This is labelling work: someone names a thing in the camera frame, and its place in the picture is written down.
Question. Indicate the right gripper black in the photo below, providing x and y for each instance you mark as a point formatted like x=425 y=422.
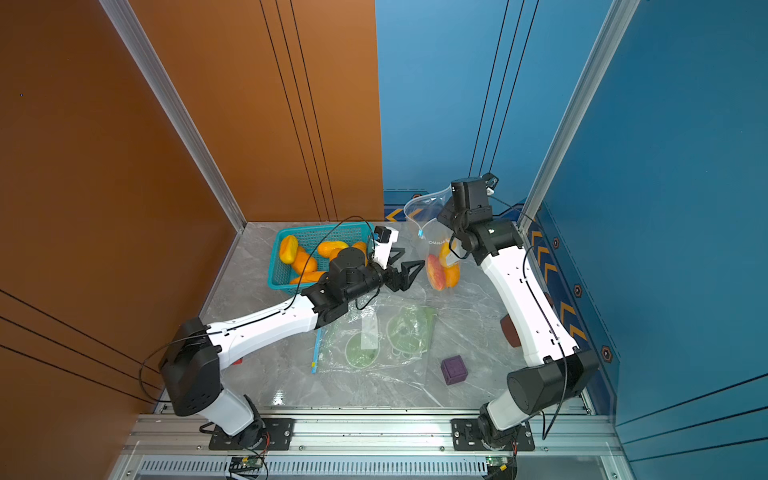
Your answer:
x=452 y=215

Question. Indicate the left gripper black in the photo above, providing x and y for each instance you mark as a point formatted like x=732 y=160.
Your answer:
x=389 y=276

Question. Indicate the red pink mango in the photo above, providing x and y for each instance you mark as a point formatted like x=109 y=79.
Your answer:
x=435 y=273

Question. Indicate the clear zip-top bag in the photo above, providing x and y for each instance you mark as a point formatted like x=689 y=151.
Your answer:
x=422 y=215

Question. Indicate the large orange mango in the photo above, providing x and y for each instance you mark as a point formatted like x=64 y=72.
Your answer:
x=450 y=264

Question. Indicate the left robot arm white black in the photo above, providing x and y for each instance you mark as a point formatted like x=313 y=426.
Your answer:
x=193 y=361

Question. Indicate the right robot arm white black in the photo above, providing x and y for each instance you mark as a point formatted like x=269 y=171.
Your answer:
x=557 y=369

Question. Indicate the orange mango back right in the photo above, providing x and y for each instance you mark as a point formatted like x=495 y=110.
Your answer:
x=330 y=249

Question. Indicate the orange mango front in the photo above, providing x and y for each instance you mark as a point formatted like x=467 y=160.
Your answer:
x=308 y=277

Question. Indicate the orange mango middle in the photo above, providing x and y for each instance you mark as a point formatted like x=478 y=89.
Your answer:
x=304 y=263

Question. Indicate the yellow mango left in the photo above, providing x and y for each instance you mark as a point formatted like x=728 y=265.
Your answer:
x=288 y=249

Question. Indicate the clear bags stack green print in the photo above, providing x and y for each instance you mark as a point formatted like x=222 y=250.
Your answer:
x=387 y=339

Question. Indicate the teal plastic basket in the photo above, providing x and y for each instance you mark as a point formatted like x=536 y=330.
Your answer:
x=280 y=274

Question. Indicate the dark red box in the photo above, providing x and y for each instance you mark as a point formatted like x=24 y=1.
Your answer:
x=509 y=331

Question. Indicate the purple cube box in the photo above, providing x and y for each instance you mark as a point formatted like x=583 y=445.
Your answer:
x=454 y=370

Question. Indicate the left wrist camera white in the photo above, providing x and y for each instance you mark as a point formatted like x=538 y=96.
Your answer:
x=384 y=240

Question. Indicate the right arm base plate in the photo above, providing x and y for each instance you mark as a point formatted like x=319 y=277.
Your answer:
x=479 y=435

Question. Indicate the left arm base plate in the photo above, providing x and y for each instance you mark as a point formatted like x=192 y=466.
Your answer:
x=270 y=434

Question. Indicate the aluminium rail front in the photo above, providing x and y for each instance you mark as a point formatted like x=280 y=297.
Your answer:
x=368 y=432

